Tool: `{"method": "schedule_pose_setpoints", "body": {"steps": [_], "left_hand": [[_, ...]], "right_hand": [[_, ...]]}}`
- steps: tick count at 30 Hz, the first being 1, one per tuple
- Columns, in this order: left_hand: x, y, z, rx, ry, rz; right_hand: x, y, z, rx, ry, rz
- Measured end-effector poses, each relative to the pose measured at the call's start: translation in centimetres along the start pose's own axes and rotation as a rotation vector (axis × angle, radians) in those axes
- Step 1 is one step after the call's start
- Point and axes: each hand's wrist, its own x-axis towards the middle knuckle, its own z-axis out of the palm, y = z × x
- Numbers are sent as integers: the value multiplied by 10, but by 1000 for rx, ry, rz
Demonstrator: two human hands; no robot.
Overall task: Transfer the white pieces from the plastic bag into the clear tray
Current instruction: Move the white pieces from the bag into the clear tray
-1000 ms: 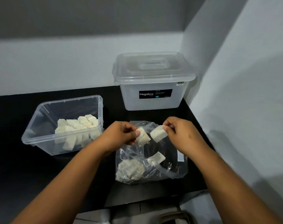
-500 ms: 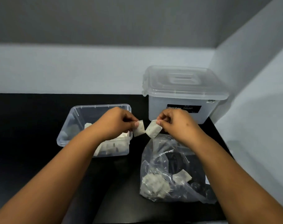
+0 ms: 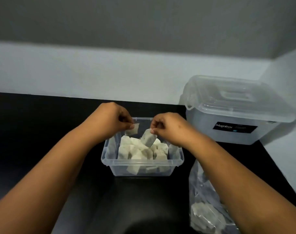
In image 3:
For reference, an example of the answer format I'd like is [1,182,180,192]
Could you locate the person's left hand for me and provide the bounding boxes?
[86,102,135,144]

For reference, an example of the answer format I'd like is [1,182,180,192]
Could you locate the person's right hand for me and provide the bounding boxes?
[150,112,200,147]

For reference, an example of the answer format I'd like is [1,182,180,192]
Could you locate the large translucent storage container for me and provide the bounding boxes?
[186,108,281,146]

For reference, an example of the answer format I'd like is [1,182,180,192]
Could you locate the white block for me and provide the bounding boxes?
[140,128,158,148]
[125,123,140,136]

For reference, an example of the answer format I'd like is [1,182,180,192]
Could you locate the group of white paper pouches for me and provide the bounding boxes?
[106,135,179,175]

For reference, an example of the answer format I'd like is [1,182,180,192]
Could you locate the small clear bin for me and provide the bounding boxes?
[101,117,185,177]

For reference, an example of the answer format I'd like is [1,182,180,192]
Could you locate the clear plastic bag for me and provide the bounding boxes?
[189,159,241,234]

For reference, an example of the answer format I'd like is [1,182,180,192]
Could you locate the translucent lid with handle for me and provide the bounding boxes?
[178,75,296,123]

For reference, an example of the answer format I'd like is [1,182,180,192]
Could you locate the white blocks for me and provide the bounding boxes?
[191,202,234,234]

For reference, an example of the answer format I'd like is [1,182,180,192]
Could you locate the person's right forearm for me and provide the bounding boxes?
[187,134,296,234]

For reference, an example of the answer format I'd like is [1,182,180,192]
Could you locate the person's left forearm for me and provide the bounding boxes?
[0,124,102,234]

